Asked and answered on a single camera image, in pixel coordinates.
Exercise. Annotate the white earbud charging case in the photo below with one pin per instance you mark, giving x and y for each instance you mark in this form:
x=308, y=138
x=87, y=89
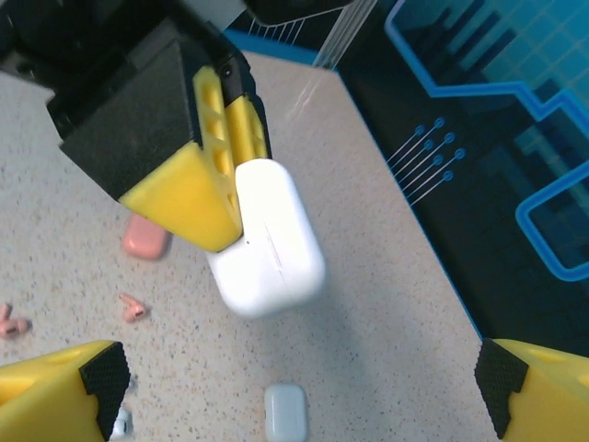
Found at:
x=276, y=258
x=285, y=414

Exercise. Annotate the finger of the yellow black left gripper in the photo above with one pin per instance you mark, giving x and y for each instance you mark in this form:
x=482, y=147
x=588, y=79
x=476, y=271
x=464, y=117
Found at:
x=248, y=129
x=152, y=152

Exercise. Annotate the aluminium enclosure post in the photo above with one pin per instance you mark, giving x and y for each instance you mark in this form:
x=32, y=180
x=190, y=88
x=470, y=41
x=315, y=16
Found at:
x=345, y=32

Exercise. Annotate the pink earbud charging case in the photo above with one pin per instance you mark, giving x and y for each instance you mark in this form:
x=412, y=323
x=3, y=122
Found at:
x=147, y=244

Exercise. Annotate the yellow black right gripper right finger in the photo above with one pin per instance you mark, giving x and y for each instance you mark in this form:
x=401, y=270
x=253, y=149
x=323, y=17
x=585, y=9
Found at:
x=547, y=400

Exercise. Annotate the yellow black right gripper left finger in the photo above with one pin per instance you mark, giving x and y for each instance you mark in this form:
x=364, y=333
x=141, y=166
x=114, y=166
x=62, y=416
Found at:
x=46, y=400

